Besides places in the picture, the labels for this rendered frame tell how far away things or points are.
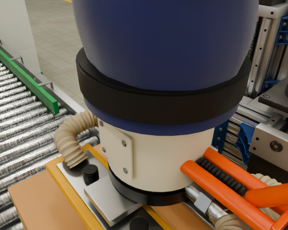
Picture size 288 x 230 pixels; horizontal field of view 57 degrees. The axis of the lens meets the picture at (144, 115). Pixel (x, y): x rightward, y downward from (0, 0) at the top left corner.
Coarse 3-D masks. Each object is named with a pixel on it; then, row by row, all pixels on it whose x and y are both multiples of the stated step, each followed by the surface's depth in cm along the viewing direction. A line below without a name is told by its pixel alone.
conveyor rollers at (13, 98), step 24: (0, 72) 207; (0, 96) 178; (24, 96) 179; (0, 120) 157; (24, 120) 157; (48, 120) 157; (0, 144) 136; (24, 144) 135; (48, 144) 135; (96, 144) 140; (0, 168) 122; (24, 168) 121; (0, 216) 101
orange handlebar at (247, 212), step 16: (208, 160) 37; (224, 160) 36; (192, 176) 35; (208, 176) 34; (240, 176) 34; (208, 192) 33; (224, 192) 32; (240, 208) 30; (256, 208) 30; (272, 208) 31; (256, 224) 29; (272, 224) 28
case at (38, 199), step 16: (32, 176) 65; (48, 176) 65; (16, 192) 61; (32, 192) 61; (48, 192) 61; (16, 208) 58; (32, 208) 57; (48, 208) 57; (64, 208) 57; (160, 208) 57; (176, 208) 57; (32, 224) 54; (48, 224) 54; (64, 224) 54; (80, 224) 54; (176, 224) 54; (192, 224) 54
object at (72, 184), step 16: (96, 160) 52; (64, 176) 49; (80, 176) 49; (96, 176) 47; (64, 192) 47; (80, 192) 46; (80, 208) 44; (144, 208) 44; (96, 224) 41; (128, 224) 41; (144, 224) 38; (160, 224) 41
